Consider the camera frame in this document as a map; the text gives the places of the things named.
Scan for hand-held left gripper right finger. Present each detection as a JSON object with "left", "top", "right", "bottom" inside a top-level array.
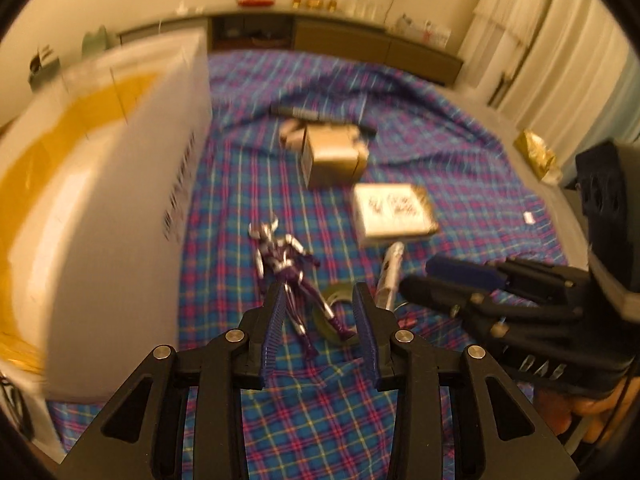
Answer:
[{"left": 351, "top": 282, "right": 581, "bottom": 480}]

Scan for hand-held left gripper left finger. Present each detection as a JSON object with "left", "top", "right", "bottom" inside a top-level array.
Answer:
[{"left": 60, "top": 282, "right": 288, "bottom": 480}]

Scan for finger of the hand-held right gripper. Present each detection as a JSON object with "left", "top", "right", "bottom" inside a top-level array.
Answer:
[
  {"left": 426, "top": 255, "right": 592, "bottom": 306},
  {"left": 399, "top": 275, "right": 585, "bottom": 358}
]

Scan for purple silver toy figure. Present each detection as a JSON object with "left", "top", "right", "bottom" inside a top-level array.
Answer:
[{"left": 248, "top": 217, "right": 358, "bottom": 361}]

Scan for white gold tissue pack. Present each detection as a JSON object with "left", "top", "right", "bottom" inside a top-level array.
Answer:
[{"left": 352, "top": 183, "right": 441, "bottom": 249}]

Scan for square metal tin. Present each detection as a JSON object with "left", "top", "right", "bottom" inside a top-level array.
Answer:
[{"left": 302, "top": 124, "right": 370, "bottom": 191}]

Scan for white storage box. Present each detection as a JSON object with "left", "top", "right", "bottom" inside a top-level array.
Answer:
[{"left": 0, "top": 27, "right": 213, "bottom": 403}]

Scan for person's right hand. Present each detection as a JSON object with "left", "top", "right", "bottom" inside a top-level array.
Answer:
[{"left": 537, "top": 390, "right": 626, "bottom": 446}]

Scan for silver pen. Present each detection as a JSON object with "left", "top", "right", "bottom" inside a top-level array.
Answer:
[{"left": 375, "top": 241, "right": 405, "bottom": 311}]

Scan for clear tape roll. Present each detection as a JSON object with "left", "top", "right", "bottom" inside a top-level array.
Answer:
[{"left": 312, "top": 282, "right": 363, "bottom": 346}]

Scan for gold foil bag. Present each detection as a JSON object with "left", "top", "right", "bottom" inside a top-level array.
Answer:
[{"left": 515, "top": 130, "right": 558, "bottom": 183}]

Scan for blue plaid cloth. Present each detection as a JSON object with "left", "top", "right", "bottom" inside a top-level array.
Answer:
[{"left": 47, "top": 50, "right": 568, "bottom": 480}]

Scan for grey bed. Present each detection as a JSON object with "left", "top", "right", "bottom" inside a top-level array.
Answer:
[{"left": 430, "top": 80, "right": 591, "bottom": 271}]

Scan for black marker pen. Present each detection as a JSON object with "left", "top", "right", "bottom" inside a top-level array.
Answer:
[{"left": 270, "top": 104, "right": 378, "bottom": 136}]

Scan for white curtain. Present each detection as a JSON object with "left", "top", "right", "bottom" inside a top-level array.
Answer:
[{"left": 460, "top": 0, "right": 616, "bottom": 126}]

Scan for white boxes on cabinet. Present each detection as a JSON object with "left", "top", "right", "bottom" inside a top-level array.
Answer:
[{"left": 397, "top": 14, "right": 451, "bottom": 46}]

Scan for grey tv cabinet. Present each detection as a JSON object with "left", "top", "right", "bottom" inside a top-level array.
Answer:
[{"left": 117, "top": 12, "right": 463, "bottom": 86}]

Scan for green plastic chair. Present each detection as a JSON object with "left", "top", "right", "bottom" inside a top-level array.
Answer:
[{"left": 80, "top": 25, "right": 118, "bottom": 56}]

